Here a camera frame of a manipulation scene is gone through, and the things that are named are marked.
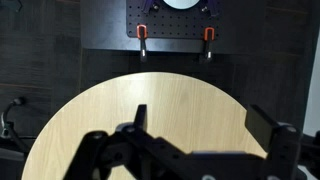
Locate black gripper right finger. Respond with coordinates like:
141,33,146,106
244,104,303,180

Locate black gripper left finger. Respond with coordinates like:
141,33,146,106
63,104,193,180

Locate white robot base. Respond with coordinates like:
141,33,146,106
161,0,202,10

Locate black robot cart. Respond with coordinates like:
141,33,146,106
79,0,268,56

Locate black perforated breadboard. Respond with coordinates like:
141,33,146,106
125,0,222,40

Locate black cable with plug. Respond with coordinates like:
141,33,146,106
0,96,28,154

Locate black clamp orange handles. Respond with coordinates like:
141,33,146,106
135,23,149,63
199,26,215,63

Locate robot base mounting bracket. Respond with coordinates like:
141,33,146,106
141,0,161,14
199,0,221,18

